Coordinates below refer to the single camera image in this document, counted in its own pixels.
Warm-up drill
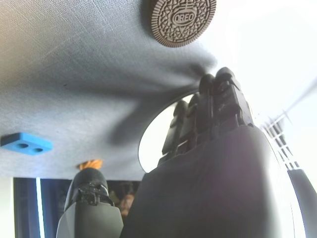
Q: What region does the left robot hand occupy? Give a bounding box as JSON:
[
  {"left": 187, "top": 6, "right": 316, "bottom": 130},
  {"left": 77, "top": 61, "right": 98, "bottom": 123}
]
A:
[{"left": 55, "top": 66, "right": 306, "bottom": 238}]

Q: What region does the white round plate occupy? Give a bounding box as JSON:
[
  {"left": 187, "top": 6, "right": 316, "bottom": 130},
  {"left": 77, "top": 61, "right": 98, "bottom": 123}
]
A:
[{"left": 137, "top": 90, "right": 317, "bottom": 238}]

